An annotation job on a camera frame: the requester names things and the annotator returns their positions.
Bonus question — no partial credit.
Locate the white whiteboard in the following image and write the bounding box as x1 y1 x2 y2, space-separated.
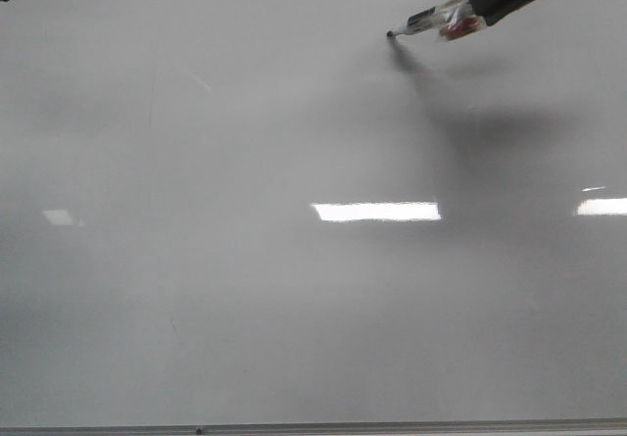
1 0 626 427

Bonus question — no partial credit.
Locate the aluminium whiteboard frame rail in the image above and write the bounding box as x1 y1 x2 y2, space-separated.
1 417 626 435

